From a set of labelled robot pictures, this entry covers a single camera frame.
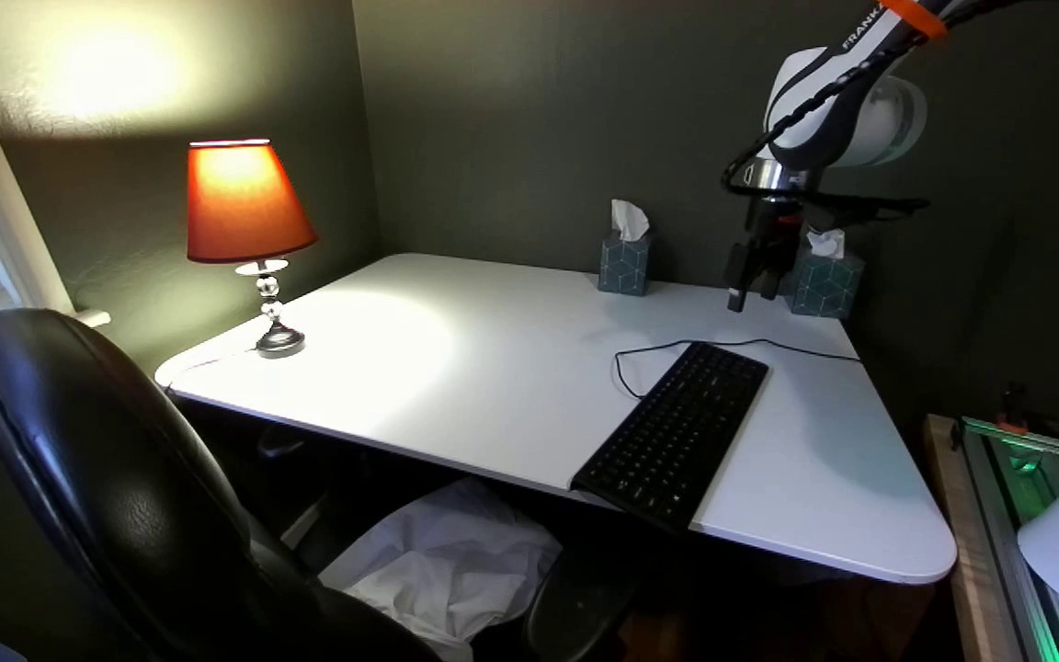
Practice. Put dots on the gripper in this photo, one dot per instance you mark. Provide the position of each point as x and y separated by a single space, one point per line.
773 225

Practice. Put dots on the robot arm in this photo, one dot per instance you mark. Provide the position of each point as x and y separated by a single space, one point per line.
870 119

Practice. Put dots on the black keyboard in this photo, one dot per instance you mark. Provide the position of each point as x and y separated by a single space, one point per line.
677 432

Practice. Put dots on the teal tissue box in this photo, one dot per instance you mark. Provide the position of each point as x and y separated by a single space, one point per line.
623 265
824 285

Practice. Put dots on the orange and black clamp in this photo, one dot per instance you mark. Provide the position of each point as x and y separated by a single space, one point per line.
1010 409

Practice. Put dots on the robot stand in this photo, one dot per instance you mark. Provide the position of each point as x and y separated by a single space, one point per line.
989 561

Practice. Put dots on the white plastic bag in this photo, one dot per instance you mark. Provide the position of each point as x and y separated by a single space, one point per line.
447 561

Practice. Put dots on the table lamp with orange shade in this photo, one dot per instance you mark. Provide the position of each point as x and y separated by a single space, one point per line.
240 207

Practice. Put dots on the black leather office chair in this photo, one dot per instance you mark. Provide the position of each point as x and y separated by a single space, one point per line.
116 478

